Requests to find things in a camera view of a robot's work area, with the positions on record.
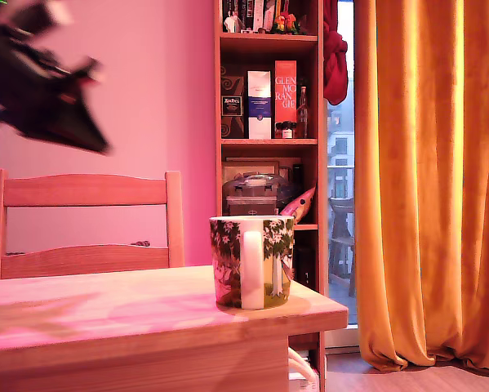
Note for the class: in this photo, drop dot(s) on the orange curtain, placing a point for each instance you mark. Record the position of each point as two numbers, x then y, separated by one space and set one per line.
425 183

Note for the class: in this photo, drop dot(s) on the white power strip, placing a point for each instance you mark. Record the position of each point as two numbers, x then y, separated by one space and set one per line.
303 386

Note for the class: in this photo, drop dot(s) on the tall wooden bookshelf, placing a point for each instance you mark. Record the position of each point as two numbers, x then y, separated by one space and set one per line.
270 142

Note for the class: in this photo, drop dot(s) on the tree print ceramic mug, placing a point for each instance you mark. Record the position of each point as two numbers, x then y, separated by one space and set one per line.
229 261

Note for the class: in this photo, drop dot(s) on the black book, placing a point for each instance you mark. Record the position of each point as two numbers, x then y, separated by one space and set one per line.
250 12

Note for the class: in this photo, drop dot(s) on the wooden chair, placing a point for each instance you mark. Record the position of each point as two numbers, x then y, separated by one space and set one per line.
87 190

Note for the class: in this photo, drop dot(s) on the pink soft toy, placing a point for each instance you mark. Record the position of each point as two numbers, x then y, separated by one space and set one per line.
299 206

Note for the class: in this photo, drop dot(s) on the tall red whisky box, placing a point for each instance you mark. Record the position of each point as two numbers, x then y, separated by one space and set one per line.
286 81

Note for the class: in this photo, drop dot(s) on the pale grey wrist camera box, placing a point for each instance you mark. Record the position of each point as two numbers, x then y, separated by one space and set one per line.
60 12

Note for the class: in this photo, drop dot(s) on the dark swirl pattern box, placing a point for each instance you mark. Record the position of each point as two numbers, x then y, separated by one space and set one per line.
232 122

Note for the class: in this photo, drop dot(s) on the white figurine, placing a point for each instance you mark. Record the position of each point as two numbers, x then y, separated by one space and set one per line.
232 22

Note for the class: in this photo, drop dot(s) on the white book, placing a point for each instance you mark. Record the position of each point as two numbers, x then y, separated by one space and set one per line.
259 14

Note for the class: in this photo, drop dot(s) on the small dark capped bottle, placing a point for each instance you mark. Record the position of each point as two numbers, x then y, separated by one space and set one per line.
279 131
289 132

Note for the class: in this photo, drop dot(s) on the colourful figurine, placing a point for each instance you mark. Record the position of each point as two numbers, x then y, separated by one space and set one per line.
285 22

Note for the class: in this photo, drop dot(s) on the clear glass bottle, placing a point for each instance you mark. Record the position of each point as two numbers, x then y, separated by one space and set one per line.
303 114

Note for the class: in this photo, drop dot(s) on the wooden balcony stool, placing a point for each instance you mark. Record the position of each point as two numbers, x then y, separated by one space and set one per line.
342 245

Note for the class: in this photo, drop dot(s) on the wooden picture frame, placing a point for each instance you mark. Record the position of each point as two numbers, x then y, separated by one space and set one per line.
250 165

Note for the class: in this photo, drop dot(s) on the red hanging cloth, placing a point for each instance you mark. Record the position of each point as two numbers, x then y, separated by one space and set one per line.
335 65

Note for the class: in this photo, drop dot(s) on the white and blue box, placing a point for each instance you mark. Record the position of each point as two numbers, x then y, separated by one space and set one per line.
259 114

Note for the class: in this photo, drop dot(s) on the black box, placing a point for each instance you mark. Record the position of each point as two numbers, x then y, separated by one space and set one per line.
305 265

